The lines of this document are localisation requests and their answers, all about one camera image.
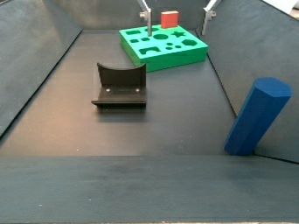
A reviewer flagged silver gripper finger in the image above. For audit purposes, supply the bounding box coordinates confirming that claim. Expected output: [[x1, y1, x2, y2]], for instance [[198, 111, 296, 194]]
[[200, 0, 220, 36], [136, 0, 152, 36]]

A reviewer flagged blue hexagonal prism block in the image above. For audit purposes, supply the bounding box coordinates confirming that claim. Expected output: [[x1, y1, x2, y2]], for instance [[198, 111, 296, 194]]
[[224, 77, 292, 156]]

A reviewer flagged green shape sorter board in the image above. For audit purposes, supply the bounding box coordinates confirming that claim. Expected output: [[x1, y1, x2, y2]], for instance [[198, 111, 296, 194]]
[[118, 25, 208, 72]]

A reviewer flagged red rectangular block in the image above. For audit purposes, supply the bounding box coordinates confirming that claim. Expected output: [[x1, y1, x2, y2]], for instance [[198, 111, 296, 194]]
[[161, 10, 178, 29]]

